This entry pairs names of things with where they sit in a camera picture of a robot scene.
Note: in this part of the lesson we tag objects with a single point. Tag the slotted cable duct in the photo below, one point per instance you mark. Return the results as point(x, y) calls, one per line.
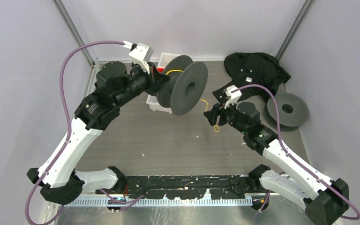
point(100, 201)

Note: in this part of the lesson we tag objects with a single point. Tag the white plastic bin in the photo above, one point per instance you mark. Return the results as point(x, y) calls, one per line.
point(165, 58)
point(153, 104)

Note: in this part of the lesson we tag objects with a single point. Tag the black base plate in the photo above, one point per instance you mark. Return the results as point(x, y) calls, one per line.
point(187, 187)

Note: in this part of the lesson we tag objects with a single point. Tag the white plastic bin far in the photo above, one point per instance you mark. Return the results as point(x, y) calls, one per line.
point(165, 58)

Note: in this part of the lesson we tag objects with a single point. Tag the red plastic bin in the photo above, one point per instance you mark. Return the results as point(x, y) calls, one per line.
point(160, 69)

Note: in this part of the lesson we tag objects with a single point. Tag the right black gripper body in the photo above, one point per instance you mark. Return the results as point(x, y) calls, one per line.
point(230, 116)

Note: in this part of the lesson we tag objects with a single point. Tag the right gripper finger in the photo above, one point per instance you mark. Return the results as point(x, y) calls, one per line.
point(213, 117)
point(218, 107)

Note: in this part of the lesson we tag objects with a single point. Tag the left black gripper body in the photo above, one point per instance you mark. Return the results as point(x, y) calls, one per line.
point(140, 81)

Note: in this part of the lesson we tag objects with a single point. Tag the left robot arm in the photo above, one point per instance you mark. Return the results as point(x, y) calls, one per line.
point(59, 181)

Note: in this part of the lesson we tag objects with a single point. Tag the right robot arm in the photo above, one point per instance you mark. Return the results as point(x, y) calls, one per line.
point(323, 199)

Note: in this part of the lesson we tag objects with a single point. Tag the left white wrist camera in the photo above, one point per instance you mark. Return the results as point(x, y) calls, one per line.
point(140, 54)

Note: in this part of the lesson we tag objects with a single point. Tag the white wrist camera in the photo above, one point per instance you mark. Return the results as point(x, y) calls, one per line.
point(233, 95)
point(140, 54)

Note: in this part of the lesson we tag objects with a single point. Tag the black cloth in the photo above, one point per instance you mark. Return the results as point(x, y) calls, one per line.
point(252, 68)

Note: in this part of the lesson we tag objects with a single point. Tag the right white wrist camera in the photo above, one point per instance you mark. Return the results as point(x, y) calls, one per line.
point(233, 95)

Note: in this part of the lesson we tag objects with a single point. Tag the white plastic bin near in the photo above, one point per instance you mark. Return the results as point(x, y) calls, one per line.
point(153, 104)

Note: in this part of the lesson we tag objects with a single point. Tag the black cable spool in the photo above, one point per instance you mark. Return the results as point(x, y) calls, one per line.
point(293, 112)
point(187, 82)

